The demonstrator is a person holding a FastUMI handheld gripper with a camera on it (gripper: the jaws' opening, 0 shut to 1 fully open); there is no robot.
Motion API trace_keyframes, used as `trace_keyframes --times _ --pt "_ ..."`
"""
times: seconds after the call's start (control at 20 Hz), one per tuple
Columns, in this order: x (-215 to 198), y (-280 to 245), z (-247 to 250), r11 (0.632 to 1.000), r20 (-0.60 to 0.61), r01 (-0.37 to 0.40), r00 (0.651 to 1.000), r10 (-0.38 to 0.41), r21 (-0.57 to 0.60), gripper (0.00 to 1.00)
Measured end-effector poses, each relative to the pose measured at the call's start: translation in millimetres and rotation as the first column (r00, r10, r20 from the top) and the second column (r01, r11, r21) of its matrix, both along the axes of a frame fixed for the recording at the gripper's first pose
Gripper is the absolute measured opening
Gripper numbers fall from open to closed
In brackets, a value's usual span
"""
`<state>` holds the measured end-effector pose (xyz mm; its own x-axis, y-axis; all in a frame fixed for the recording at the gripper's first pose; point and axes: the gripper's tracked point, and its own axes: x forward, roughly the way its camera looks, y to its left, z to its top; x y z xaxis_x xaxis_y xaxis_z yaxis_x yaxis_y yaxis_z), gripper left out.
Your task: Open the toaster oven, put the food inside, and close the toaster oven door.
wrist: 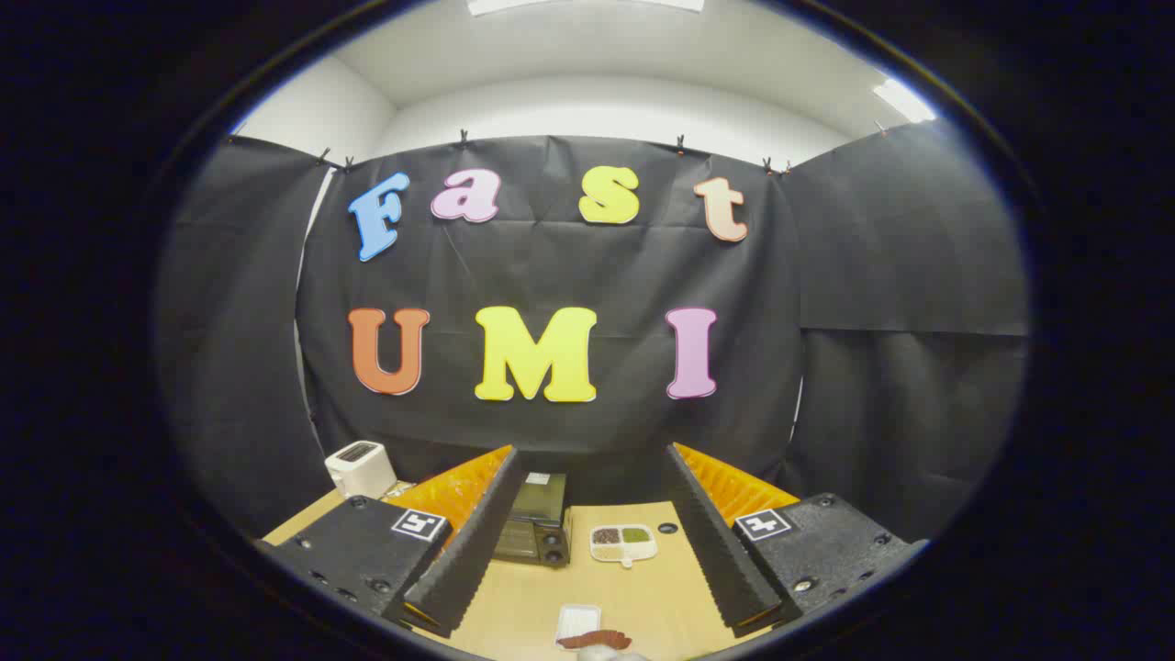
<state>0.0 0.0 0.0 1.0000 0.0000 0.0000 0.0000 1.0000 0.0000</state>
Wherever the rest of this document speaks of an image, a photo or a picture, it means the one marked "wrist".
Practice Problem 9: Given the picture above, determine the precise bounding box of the red meat slice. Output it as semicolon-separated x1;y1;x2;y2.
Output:
558;630;634;653

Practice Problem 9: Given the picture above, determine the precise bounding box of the white bread toaster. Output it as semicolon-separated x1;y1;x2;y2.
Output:
325;441;397;499

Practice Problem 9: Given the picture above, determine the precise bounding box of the black toaster oven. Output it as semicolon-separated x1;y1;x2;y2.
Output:
491;472;573;567

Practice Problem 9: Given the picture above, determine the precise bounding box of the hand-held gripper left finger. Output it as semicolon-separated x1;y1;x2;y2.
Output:
260;445;526;639

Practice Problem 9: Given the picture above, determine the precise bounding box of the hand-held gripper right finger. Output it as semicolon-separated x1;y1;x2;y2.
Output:
663;443;928;639

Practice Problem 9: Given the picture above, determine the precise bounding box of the white divided dish with beans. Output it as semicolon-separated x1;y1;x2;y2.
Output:
589;524;658;569

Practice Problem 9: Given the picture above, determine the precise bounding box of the white rectangular tray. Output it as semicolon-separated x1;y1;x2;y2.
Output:
555;603;602;644

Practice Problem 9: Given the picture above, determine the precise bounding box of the ceiling light panel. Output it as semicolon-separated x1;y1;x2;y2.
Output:
466;0;706;17
872;78;937;125

